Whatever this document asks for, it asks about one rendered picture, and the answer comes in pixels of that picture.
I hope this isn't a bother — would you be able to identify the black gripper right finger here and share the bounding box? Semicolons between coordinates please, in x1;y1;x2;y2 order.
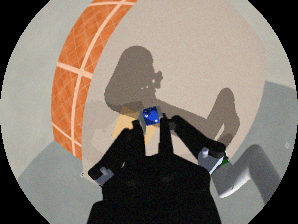
156;106;226;182

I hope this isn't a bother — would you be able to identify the blue die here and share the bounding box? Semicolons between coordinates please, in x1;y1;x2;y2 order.
143;106;160;126

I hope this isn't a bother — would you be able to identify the tan square mat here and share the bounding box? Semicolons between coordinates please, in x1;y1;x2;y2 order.
112;105;159;147

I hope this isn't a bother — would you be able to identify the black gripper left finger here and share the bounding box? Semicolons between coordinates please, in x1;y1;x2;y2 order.
88;110;146;188

